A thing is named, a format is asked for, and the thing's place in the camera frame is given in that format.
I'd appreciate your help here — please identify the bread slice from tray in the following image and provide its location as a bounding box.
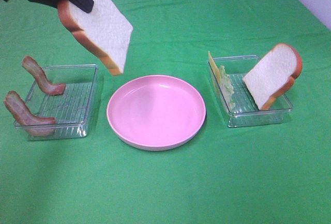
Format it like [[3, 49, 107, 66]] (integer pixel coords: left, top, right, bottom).
[[57, 0, 133, 76]]

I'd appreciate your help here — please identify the bacon strip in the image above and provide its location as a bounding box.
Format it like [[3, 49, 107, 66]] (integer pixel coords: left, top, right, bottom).
[[22, 55, 66, 96], [4, 91, 56, 137]]

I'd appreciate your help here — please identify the green lettuce leaf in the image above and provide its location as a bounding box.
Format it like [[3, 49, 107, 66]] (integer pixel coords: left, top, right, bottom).
[[219, 65, 235, 110]]

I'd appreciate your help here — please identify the left clear plastic tray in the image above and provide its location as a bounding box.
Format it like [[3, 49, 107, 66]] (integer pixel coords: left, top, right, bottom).
[[13, 64, 98, 141]]

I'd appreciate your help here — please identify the clear plastic tray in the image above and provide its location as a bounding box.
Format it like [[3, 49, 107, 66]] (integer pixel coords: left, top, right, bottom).
[[13, 64, 98, 141], [208, 55, 293, 128]]

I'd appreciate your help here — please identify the pink round plate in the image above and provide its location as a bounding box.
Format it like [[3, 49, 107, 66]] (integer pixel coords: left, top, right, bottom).
[[106, 75, 206, 151]]

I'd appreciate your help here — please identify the yellow cheese slice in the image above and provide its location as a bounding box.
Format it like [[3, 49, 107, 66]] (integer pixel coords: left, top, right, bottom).
[[208, 51, 221, 84]]

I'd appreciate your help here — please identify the right clear plastic tray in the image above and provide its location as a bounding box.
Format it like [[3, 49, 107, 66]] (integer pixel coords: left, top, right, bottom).
[[208, 55, 293, 128]]

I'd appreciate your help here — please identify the bread slice in right tray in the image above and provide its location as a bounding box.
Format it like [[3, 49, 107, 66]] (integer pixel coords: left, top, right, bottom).
[[243, 43, 303, 110]]

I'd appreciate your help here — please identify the green tablecloth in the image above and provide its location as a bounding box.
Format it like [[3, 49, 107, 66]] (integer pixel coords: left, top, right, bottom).
[[1, 0, 330, 223]]

